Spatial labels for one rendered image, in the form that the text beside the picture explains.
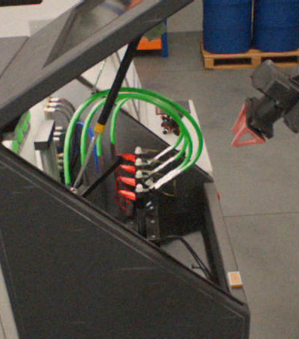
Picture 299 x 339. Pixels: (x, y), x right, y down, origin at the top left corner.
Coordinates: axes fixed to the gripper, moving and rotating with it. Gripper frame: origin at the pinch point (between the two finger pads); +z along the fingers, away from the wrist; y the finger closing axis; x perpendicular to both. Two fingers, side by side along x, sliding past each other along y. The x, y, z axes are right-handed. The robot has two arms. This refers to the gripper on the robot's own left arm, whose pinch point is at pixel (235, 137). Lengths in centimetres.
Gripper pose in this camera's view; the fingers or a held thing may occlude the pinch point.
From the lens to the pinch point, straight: 126.5
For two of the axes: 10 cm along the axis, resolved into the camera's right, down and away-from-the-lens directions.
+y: -1.3, 6.8, -7.2
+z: -6.2, 5.1, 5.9
